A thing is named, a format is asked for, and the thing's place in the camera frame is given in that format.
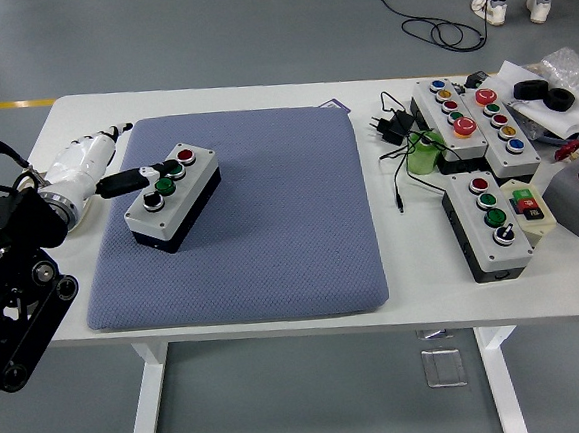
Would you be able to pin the five-button box, mushroom beside connector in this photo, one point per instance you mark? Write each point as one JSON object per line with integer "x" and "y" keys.
{"x": 495, "y": 135}

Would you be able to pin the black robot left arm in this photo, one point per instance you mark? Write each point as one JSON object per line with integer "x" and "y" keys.
{"x": 19, "y": 218}

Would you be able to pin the blue-grey padded mat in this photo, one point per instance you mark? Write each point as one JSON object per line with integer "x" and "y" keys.
{"x": 279, "y": 217}

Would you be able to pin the five-button box, mushroom beside green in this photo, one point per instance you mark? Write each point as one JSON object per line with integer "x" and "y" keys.
{"x": 464, "y": 147}

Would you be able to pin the green plastic bottle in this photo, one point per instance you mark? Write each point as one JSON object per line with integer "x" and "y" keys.
{"x": 421, "y": 161}

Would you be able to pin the white table leg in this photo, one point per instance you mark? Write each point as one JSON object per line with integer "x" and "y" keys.
{"x": 147, "y": 413}
{"x": 503, "y": 385}

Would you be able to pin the metal floor plate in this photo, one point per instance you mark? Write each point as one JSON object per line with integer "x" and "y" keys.
{"x": 444, "y": 367}
{"x": 434, "y": 334}

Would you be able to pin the cream three-button switch box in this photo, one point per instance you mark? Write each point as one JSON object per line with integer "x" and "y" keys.
{"x": 524, "y": 203}

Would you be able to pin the black power adapter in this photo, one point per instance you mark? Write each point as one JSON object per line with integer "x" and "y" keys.
{"x": 393, "y": 128}

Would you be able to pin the white paper sheet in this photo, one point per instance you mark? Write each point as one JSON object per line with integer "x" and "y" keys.
{"x": 514, "y": 76}

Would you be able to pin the purple card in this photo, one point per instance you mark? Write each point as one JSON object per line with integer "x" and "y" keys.
{"x": 335, "y": 105}

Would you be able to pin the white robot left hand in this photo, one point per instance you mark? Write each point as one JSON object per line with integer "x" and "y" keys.
{"x": 79, "y": 160}

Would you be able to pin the red valve knob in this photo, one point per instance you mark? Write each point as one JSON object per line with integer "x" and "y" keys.
{"x": 567, "y": 149}

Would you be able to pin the grey four-button control box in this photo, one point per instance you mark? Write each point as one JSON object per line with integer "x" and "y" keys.
{"x": 482, "y": 241}
{"x": 186, "y": 184}

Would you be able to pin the small black connector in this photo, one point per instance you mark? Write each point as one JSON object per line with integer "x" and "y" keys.
{"x": 477, "y": 80}

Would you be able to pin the clear bubble wrap bag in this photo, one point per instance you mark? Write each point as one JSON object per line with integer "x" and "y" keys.
{"x": 566, "y": 67}

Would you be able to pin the grey block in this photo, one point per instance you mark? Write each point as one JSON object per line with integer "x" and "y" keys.
{"x": 574, "y": 204}

